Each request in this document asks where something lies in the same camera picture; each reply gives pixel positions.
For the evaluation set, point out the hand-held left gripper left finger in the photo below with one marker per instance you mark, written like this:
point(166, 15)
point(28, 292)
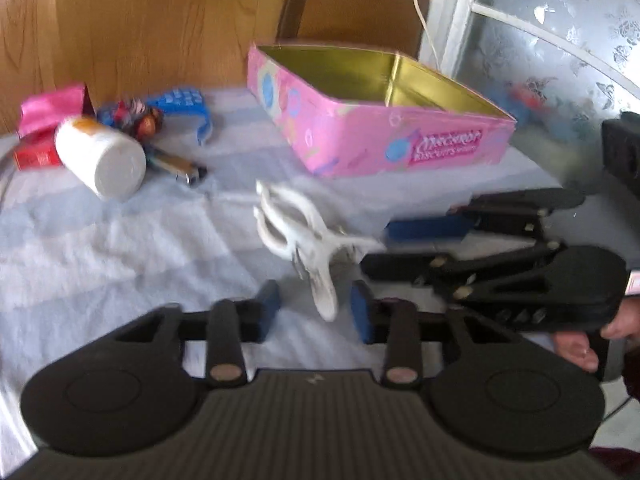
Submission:
point(270, 307)

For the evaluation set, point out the striped bed sheet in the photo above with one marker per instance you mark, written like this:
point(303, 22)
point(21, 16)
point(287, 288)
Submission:
point(125, 250)

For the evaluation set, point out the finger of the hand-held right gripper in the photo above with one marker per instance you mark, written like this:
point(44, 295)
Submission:
point(400, 266)
point(425, 232)

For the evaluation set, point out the wooden headboard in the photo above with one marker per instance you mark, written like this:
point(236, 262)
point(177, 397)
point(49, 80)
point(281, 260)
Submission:
point(140, 25)

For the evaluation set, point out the pink foil packet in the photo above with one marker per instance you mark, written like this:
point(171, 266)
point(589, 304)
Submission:
point(47, 110)

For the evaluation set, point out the white frosted window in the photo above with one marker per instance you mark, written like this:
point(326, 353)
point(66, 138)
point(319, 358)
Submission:
point(550, 20)

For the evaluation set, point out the pink tin box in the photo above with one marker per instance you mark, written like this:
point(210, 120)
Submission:
point(350, 135)

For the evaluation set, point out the dark lighter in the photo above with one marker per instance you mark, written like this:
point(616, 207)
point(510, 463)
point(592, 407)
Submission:
point(175, 164)

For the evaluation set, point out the brown board panel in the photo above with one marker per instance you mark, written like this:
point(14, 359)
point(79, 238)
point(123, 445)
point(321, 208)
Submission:
point(350, 5)

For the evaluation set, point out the white plastic bottle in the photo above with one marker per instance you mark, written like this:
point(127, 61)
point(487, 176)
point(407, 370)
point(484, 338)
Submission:
point(105, 160)

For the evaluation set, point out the person's right hand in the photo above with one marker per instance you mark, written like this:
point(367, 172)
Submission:
point(575, 350)

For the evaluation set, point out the small doll figure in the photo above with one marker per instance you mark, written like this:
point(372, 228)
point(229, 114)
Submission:
point(135, 117)

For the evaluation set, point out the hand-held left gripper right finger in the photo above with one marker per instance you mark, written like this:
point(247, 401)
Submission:
point(361, 310)

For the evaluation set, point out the red cardboard box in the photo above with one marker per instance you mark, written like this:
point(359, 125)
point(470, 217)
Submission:
point(32, 155)

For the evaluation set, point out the white plastic clothes peg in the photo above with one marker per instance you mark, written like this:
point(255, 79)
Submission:
point(310, 250)

